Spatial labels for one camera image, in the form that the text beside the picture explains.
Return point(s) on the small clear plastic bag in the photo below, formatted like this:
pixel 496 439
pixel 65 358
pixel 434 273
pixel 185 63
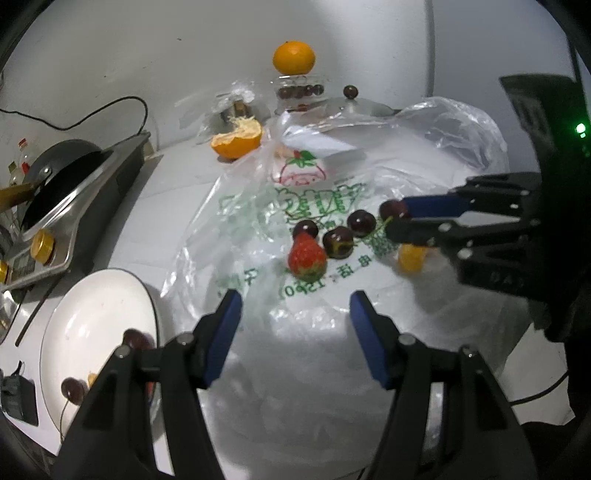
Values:
pixel 203 110

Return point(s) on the whole orange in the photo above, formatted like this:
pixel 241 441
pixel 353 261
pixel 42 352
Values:
pixel 293 57

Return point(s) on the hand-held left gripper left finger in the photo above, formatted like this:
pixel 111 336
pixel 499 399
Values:
pixel 226 332

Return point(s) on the peeled half orange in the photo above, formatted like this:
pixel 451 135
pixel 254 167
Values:
pixel 236 138

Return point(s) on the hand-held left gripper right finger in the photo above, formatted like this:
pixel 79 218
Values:
pixel 369 341

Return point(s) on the steel induction cooker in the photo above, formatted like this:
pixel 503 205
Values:
pixel 92 194

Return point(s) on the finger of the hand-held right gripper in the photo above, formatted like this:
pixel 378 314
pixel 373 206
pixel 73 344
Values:
pixel 434 206
pixel 415 230

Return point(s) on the glass jar of dark fruit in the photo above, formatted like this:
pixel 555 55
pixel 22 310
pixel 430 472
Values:
pixel 299 92

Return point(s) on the dark red cherry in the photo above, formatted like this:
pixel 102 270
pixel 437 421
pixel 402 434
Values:
pixel 391 209
pixel 305 229
pixel 338 242
pixel 361 222
pixel 136 339
pixel 74 390

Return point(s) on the steel pot with lid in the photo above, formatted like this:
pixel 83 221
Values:
pixel 350 91

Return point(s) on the black chopstick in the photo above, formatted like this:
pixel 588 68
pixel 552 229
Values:
pixel 34 318

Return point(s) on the large printed plastic bag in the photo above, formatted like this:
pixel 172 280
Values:
pixel 300 350

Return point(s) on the small black device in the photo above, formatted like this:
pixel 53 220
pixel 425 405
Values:
pixel 18 399

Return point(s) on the steel cup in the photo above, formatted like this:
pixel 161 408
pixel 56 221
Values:
pixel 236 110

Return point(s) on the red strawberry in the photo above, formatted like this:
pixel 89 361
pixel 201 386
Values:
pixel 307 257

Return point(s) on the orange segment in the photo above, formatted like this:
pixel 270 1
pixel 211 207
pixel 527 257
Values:
pixel 92 379
pixel 412 259

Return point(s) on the white plate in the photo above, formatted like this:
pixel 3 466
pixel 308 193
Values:
pixel 92 314

